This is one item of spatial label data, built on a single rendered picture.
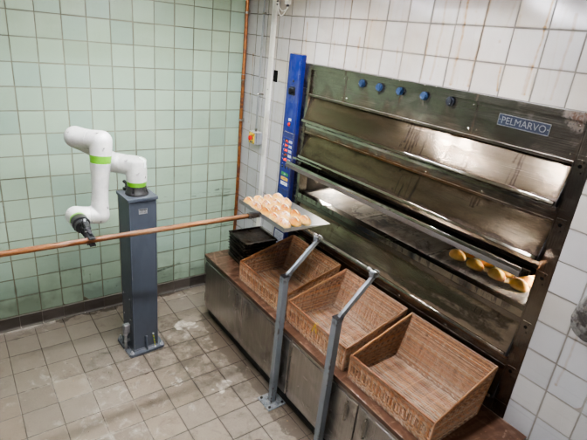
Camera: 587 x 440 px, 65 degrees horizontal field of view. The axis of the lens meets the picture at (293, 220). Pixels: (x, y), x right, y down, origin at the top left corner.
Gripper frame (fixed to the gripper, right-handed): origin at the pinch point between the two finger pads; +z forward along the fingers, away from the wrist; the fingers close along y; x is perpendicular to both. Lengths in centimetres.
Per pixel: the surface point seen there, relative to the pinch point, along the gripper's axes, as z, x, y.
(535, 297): 152, -156, -8
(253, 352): 9, -100, 103
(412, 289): 88, -154, 22
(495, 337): 141, -154, 21
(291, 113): -45, -152, -54
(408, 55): 51, -156, -104
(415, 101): 61, -157, -81
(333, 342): 89, -95, 38
